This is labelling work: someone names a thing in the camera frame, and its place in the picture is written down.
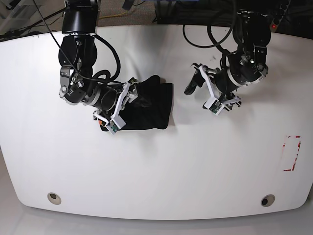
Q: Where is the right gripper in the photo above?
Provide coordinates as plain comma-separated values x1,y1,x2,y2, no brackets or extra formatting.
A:
92,82,140,120

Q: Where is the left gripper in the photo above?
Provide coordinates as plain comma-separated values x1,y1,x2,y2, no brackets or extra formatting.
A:
183,68,243,111

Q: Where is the black T-shirt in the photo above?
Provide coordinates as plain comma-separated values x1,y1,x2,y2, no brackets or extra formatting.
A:
97,75,174,133

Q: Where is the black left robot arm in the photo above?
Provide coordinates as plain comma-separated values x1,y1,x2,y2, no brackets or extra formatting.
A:
184,0,271,115

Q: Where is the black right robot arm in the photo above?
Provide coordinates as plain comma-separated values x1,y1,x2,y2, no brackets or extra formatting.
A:
59,0,125,117

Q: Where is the black rod on floor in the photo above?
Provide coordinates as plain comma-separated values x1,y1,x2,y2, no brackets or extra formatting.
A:
0,9,64,40

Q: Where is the red tape rectangle marking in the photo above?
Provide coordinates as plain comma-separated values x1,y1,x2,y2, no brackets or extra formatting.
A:
280,135,302,172

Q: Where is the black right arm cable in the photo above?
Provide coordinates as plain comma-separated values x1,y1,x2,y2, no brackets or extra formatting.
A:
92,34,121,85

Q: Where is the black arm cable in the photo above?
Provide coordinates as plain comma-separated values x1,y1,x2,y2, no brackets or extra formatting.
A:
92,34,121,85
182,0,239,57

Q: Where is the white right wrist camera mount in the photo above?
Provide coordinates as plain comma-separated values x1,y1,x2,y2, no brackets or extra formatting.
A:
92,82,137,136

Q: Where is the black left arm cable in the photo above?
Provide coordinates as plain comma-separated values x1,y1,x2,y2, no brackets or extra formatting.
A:
182,0,239,57

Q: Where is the yellow cable on floor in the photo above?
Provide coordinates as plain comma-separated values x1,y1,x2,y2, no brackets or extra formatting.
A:
97,11,129,22

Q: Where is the black power strip red switch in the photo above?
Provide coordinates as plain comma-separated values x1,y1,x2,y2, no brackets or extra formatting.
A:
270,0,291,32

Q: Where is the left table cable grommet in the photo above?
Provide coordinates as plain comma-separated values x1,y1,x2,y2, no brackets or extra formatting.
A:
47,192,62,205

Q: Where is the table cable grommet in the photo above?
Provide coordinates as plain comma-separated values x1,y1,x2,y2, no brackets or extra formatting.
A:
261,194,275,207
47,192,62,205

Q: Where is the right table cable grommet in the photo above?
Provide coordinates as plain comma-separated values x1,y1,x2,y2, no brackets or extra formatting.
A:
261,194,275,207

